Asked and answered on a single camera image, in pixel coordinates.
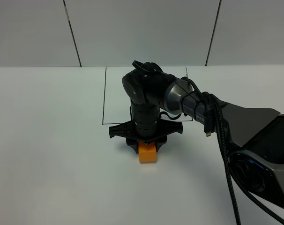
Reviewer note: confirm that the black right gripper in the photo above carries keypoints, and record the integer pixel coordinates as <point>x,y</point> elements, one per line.
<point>146,126</point>

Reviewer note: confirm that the orange cube block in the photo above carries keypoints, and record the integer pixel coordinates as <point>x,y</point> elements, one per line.
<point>147,152</point>

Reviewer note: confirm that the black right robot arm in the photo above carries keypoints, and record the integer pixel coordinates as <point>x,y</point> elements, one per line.
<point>254,137</point>

